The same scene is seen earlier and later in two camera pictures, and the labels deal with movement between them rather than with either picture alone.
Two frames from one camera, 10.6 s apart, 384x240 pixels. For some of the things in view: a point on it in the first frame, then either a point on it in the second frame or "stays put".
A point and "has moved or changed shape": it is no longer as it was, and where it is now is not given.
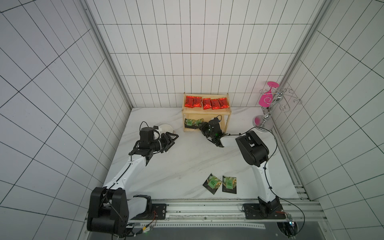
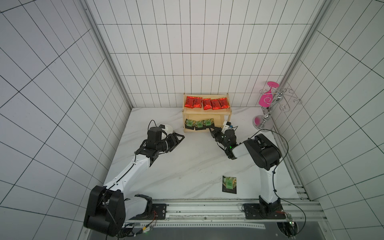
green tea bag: [212, 184] has moved or changed shape
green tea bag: [229, 184] stays put
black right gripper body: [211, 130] -> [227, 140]
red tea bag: [223, 103] stays put
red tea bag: [189, 101] stays put
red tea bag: [215, 104] stays put
